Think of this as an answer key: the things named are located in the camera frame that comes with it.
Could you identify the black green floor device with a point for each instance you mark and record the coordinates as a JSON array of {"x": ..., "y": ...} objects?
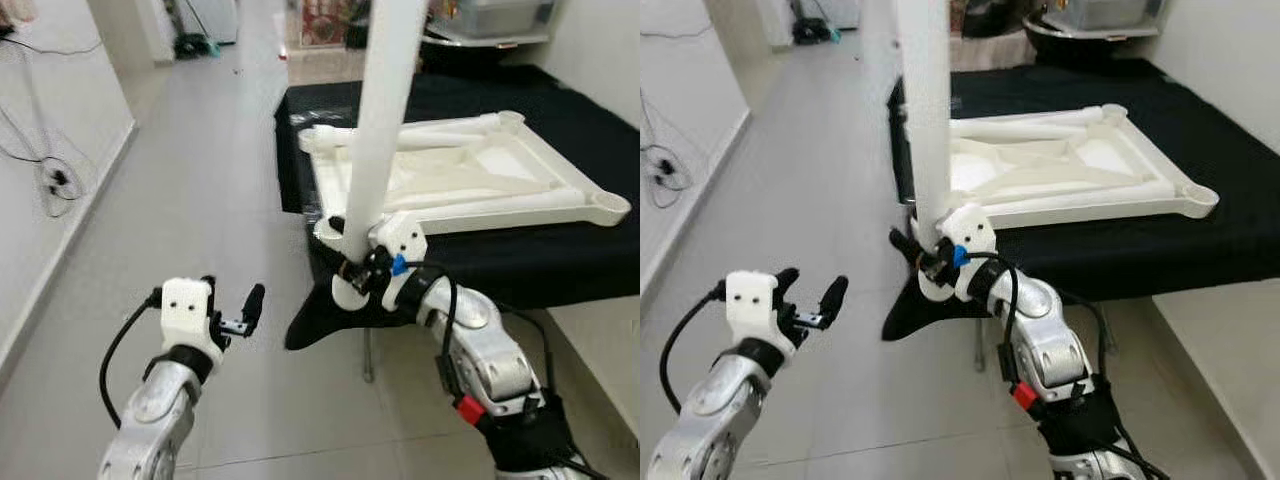
[
  {"x": 198, "y": 47},
  {"x": 815, "y": 32}
]

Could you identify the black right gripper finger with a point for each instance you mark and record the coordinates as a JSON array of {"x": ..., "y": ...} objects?
[
  {"x": 337, "y": 226},
  {"x": 902, "y": 241}
]

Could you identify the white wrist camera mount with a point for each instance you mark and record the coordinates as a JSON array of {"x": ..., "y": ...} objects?
[
  {"x": 187, "y": 310},
  {"x": 968, "y": 232},
  {"x": 752, "y": 300},
  {"x": 403, "y": 240}
]

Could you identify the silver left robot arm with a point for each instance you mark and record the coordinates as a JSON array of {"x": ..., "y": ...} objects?
[
  {"x": 150, "y": 420},
  {"x": 710, "y": 420}
]

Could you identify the red printed box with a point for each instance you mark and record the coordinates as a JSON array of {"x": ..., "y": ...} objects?
[
  {"x": 322, "y": 25},
  {"x": 960, "y": 18}
]

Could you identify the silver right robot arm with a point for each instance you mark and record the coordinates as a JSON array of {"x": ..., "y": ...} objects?
[
  {"x": 1045, "y": 350},
  {"x": 490, "y": 365}
]

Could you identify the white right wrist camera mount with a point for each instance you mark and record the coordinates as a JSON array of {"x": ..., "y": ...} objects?
[
  {"x": 403, "y": 240},
  {"x": 968, "y": 232}
]

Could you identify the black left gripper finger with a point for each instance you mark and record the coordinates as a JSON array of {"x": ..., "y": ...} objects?
[
  {"x": 209, "y": 288},
  {"x": 254, "y": 300},
  {"x": 833, "y": 295},
  {"x": 789, "y": 280}
]

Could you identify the black table cloth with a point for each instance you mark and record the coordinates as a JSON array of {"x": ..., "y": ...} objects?
[
  {"x": 1150, "y": 250},
  {"x": 560, "y": 260}
]

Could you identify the black wok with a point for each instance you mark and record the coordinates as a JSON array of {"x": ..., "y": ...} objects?
[
  {"x": 1075, "y": 50},
  {"x": 470, "y": 55}
]

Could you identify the black power adapter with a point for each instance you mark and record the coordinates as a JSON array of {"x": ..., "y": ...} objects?
[
  {"x": 664, "y": 172},
  {"x": 62, "y": 178}
]

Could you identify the white plastic table top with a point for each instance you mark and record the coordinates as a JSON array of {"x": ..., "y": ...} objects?
[
  {"x": 1060, "y": 165},
  {"x": 470, "y": 170}
]

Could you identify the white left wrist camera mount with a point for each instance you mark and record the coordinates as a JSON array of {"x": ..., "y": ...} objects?
[
  {"x": 752, "y": 300},
  {"x": 187, "y": 310}
]

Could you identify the beige stone ledge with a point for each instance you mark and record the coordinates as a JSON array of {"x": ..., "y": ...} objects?
[
  {"x": 330, "y": 68},
  {"x": 985, "y": 55}
]

